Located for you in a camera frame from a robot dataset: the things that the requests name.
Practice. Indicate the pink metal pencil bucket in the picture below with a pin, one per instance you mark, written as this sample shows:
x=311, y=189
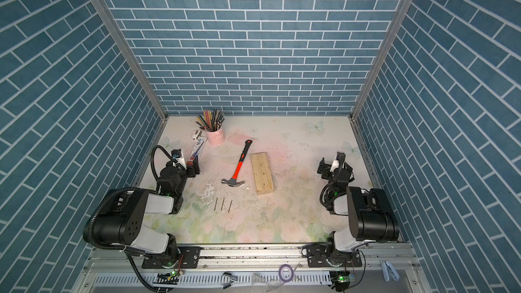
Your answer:
x=217, y=137

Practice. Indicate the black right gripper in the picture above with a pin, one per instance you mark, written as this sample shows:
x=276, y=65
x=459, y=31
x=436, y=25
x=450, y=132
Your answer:
x=326, y=168

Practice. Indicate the white blue pencil box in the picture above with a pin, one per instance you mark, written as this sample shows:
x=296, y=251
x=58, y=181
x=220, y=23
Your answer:
x=197, y=150

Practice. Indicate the light wooden nail block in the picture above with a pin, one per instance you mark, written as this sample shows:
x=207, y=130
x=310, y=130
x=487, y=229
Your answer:
x=262, y=174

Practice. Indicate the red black claw hammer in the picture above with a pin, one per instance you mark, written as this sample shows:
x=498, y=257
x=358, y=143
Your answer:
x=233, y=182

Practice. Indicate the bundle of coloured pencils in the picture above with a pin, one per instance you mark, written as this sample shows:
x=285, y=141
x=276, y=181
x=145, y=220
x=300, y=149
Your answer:
x=210, y=120

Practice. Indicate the grey blue clamp tool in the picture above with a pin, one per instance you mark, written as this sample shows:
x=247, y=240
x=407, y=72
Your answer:
x=389, y=272

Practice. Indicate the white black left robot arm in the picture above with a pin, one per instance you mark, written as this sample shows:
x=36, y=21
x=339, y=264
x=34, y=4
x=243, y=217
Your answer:
x=117, y=223

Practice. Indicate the aluminium corner post right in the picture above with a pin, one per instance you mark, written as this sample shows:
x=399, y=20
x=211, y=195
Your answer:
x=389, y=38

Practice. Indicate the aluminium corner post left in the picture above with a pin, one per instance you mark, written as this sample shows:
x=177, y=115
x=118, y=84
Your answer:
x=112, y=27

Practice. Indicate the aluminium corner post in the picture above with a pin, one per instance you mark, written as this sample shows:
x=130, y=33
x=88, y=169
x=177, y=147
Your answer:
x=112, y=27
x=389, y=38

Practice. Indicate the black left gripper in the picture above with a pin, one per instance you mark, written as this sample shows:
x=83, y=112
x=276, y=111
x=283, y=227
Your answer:
x=194, y=170

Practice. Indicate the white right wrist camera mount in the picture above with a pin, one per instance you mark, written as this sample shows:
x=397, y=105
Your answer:
x=338, y=161

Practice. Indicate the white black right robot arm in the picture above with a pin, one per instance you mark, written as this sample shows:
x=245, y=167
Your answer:
x=370, y=215

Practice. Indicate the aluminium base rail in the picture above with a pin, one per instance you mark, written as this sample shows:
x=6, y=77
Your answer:
x=210, y=265

